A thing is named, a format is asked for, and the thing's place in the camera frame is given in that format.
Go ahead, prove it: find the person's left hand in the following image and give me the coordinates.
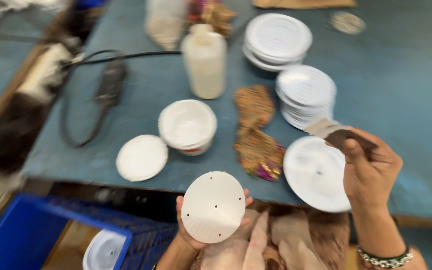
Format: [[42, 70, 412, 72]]
[[175, 188, 254, 251]]

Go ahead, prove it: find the person's right hand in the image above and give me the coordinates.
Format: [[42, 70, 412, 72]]
[[325, 127, 404, 211]]

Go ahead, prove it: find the white round perforated disc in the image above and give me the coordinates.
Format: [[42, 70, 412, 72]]
[[181, 171, 247, 244]]

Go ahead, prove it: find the white plate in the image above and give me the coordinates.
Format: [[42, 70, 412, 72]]
[[283, 135, 352, 214]]

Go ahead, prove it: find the stack of white discs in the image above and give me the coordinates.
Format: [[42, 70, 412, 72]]
[[275, 64, 337, 131]]

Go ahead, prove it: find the gold embroidered fabric piece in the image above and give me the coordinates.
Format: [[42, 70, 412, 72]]
[[187, 0, 238, 38], [233, 85, 286, 182]]

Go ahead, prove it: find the person's patterned clothing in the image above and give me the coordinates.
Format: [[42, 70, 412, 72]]
[[191, 200, 428, 270]]

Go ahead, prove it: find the small patterned round disc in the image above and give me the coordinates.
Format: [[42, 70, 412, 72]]
[[328, 11, 367, 35]]

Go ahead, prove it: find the stack of white plates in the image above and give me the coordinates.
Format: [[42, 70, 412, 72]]
[[242, 13, 313, 73]]

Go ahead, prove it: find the white plastic tub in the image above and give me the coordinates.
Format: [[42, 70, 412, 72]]
[[158, 99, 218, 157]]

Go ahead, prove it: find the white plastic bottle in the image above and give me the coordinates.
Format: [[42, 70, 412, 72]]
[[181, 23, 228, 100]]

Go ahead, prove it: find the white round tub lid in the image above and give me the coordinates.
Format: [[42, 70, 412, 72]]
[[115, 134, 169, 183]]

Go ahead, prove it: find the clear plastic bag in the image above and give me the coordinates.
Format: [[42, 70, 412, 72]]
[[144, 0, 189, 52]]

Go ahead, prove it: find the white disc in crate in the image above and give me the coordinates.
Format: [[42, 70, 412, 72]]
[[82, 229, 127, 270]]

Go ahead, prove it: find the blue plastic crate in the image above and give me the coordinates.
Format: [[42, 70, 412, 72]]
[[0, 193, 178, 270]]

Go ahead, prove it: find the white power strip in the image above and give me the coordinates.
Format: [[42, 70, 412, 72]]
[[15, 42, 75, 105]]

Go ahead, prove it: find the beaded green bracelet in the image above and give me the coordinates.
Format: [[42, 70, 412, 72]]
[[357, 244, 415, 269]]

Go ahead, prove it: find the black corded power tool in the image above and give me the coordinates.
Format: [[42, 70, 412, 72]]
[[59, 49, 182, 148]]

